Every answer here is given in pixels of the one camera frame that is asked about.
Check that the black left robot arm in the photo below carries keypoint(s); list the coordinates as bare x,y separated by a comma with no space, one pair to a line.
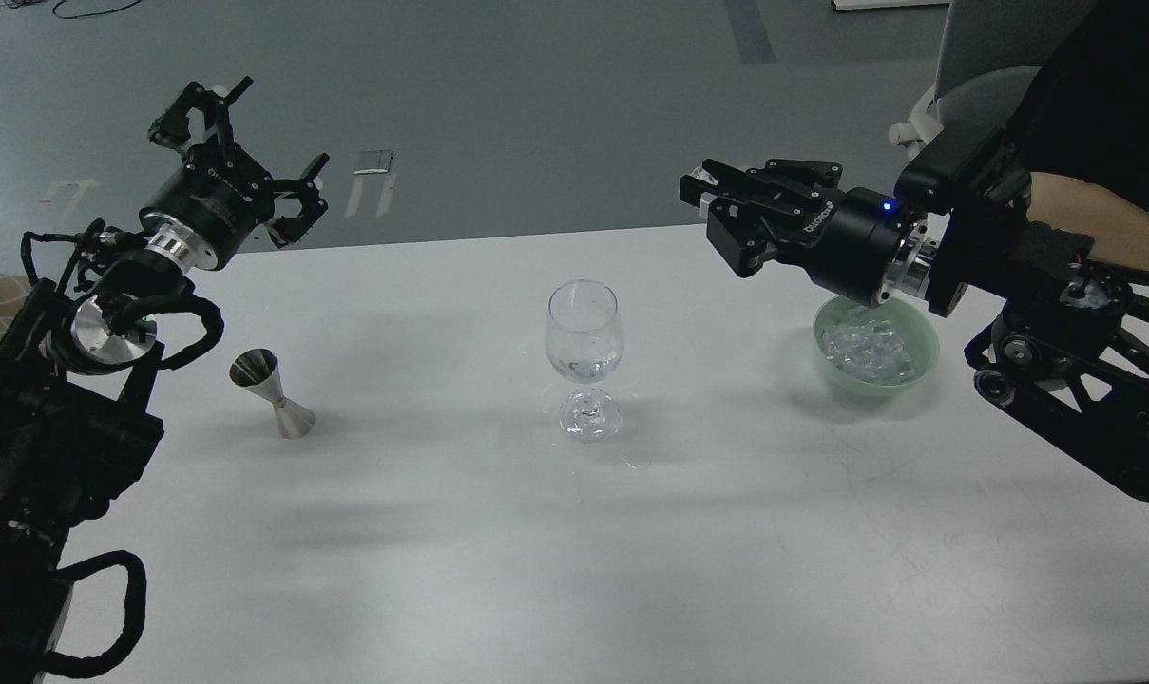
108,311

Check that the clear wine glass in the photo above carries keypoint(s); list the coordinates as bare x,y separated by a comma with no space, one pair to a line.
584,344

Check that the steel double jigger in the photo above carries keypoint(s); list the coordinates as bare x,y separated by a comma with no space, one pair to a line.
258,371

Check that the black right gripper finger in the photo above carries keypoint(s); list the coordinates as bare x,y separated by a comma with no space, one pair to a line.
783,185
746,236

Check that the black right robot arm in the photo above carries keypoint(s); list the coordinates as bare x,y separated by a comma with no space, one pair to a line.
1057,359

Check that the pile of ice cubes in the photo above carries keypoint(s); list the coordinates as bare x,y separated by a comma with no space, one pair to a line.
869,347

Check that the person in black shirt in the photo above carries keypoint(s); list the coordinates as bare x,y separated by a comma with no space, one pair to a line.
1083,133

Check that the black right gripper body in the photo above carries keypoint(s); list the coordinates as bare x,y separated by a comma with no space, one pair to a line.
862,246

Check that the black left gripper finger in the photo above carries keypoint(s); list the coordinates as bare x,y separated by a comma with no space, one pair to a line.
172,129
284,231

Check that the grey office chair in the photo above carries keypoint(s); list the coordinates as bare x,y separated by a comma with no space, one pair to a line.
990,54

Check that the green bowl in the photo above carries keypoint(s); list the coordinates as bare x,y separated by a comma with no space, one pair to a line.
911,323

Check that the clear ice cube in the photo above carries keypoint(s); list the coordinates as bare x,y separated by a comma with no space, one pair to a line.
699,174

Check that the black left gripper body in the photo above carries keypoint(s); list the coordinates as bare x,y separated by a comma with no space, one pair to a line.
205,211

